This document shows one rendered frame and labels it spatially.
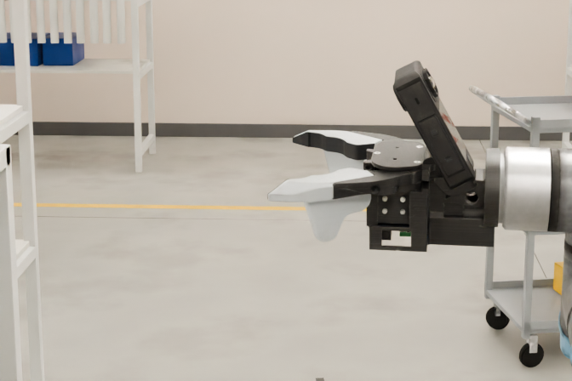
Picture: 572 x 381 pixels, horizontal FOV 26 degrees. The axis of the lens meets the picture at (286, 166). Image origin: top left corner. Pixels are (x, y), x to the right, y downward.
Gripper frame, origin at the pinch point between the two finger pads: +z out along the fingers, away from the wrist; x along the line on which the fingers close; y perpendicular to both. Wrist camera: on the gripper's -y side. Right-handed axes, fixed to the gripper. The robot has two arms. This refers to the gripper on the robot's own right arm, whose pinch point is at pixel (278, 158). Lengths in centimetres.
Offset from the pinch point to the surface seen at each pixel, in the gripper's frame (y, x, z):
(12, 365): 57, 56, 52
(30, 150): 97, 260, 127
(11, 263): 40, 58, 52
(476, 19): 178, 770, -15
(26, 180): 107, 258, 128
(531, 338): 192, 324, -41
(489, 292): 192, 364, -26
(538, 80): 221, 769, -61
